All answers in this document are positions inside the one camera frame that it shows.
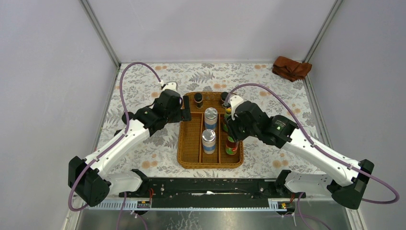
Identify silver-lid salt jar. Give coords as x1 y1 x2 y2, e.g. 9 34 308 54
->
202 129 216 154
204 107 218 131

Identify red sauce bottle yellow cap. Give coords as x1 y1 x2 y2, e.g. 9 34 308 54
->
225 135 239 155

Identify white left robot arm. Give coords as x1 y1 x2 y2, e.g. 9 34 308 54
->
68 89 191 207

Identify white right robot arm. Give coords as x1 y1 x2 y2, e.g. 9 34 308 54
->
226 96 374 209

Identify black-cap pale spice jar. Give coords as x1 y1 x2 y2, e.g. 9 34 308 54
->
121 112 134 125

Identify brown wicker basket tray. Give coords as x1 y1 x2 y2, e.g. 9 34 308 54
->
177 92 244 169

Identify floral table mat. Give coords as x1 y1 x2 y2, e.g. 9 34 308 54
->
97 63 319 178

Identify brown folded cloth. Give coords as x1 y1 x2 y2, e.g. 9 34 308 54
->
272 56 313 82

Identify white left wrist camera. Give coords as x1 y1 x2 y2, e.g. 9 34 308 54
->
160 81 178 92

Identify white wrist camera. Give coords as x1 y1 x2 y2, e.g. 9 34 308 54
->
160 81 178 92
224 94 245 120

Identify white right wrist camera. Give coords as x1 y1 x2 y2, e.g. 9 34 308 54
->
224 94 245 120

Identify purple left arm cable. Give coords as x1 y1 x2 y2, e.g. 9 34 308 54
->
68 62 164 230

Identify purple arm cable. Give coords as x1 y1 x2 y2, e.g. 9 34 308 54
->
68 62 164 230
223 83 400 230

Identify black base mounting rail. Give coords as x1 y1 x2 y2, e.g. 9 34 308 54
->
119 170 306 209

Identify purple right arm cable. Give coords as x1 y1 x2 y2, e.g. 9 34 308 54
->
223 83 400 230

